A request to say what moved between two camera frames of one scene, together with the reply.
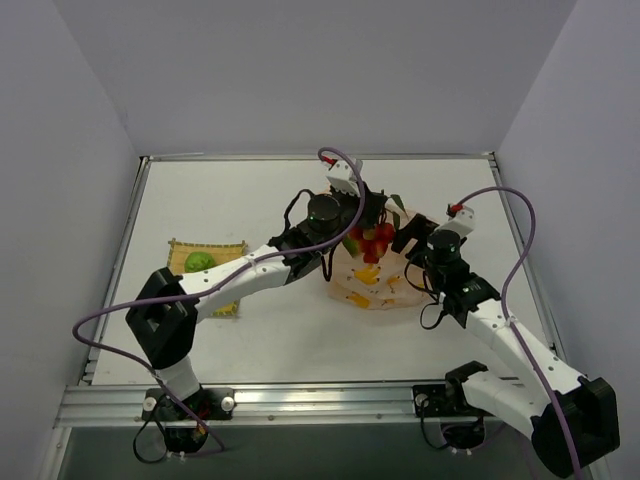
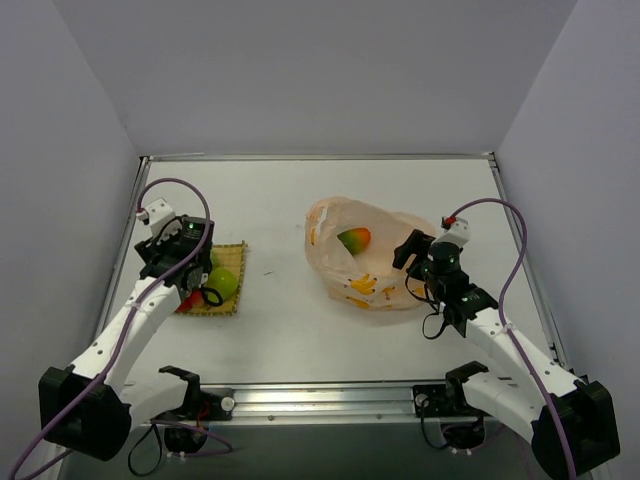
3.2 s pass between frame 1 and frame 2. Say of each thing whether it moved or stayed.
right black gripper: moved
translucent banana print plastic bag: moved
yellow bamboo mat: stayed
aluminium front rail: stayed
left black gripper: moved
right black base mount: stayed
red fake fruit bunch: moved
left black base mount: stayed
